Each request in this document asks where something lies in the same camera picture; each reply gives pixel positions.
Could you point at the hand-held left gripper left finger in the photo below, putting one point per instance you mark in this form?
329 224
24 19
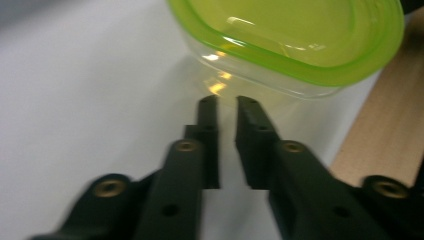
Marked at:
186 186

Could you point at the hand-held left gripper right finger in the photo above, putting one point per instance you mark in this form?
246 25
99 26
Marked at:
293 186

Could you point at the round green-lidded plastic container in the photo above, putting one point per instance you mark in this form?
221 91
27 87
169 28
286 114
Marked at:
300 36

